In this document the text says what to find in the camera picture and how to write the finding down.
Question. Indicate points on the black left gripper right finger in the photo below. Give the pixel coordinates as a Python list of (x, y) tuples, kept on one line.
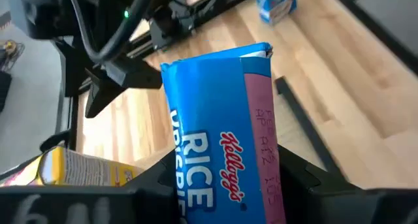
[(313, 201)]

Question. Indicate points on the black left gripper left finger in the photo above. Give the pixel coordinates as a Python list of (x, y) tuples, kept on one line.
[(153, 191)]

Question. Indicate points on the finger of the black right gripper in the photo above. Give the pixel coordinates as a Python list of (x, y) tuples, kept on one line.
[(99, 96), (137, 75)]

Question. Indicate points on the yellow cereal box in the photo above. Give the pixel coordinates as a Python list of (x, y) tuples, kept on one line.
[(85, 168)]

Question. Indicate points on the blue Rice Krispies cereal box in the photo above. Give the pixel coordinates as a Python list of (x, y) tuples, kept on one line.
[(209, 113)]

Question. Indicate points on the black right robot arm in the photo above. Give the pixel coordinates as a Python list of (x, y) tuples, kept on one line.
[(45, 15)]

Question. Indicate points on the blue and white cereal box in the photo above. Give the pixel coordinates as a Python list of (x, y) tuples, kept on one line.
[(276, 3)]

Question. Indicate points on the wooden shelf with black frame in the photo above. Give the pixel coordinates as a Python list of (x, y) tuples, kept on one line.
[(307, 126)]

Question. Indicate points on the black table edge rail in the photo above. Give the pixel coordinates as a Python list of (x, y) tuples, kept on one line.
[(222, 2)]

